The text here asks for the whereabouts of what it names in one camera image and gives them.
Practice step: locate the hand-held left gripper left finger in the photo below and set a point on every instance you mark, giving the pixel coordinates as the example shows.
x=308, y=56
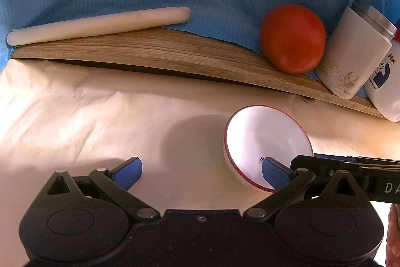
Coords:
x=128, y=173

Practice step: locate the white bottle with blue print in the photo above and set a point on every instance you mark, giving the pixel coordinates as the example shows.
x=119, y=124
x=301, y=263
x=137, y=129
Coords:
x=387, y=91

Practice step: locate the red tomato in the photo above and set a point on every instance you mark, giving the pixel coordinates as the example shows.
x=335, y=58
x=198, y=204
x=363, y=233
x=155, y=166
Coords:
x=290, y=38

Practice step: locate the wooden board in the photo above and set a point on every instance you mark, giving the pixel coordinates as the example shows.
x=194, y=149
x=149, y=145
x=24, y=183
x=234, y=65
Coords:
x=156, y=48

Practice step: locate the white rolling pin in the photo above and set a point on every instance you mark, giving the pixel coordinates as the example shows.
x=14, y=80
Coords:
x=93, y=24

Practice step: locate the person's right hand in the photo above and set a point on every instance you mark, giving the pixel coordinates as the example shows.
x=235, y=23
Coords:
x=394, y=235

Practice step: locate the white canister with steel lid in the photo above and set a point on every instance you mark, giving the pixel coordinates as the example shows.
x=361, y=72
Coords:
x=353, y=51

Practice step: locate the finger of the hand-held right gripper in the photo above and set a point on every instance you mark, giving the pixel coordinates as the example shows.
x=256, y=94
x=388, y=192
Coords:
x=312, y=163
x=334, y=157

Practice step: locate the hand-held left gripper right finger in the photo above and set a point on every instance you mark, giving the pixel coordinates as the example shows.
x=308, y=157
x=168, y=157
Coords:
x=276, y=174

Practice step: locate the white bowl with red rim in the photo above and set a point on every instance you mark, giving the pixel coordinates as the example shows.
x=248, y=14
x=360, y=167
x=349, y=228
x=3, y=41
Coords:
x=265, y=135

